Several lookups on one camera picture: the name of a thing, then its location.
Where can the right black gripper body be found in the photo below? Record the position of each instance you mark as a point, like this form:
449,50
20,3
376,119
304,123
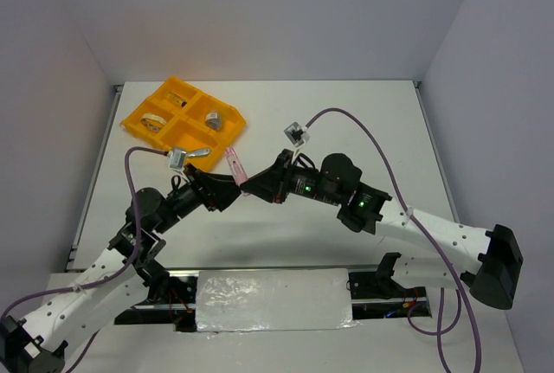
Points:
305,182

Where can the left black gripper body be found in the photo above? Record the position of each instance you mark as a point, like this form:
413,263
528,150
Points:
183,201

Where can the pink highlighter pen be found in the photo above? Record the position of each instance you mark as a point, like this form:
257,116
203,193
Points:
235,166

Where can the blue highlighter pen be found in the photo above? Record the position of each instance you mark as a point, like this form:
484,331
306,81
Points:
198,153

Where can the jar of paper clips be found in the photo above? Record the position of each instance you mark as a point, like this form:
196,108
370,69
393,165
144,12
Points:
213,120

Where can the clear tape roll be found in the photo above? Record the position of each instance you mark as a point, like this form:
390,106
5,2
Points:
153,122

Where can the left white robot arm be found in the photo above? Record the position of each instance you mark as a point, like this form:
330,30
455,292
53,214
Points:
124,275

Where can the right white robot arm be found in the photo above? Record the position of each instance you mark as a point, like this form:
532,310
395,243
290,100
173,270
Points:
487,261

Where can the yellow compartment tray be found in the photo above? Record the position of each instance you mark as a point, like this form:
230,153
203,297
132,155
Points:
185,126

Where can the silver foil covered plate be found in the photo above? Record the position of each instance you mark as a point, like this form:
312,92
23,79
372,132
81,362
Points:
273,300

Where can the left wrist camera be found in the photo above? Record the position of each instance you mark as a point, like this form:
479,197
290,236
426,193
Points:
176,158

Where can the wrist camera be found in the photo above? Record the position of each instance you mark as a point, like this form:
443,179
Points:
298,136
176,158

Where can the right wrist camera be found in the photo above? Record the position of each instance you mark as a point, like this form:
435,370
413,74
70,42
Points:
298,136

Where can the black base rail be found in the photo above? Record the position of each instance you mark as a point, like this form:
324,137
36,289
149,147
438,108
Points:
370,299

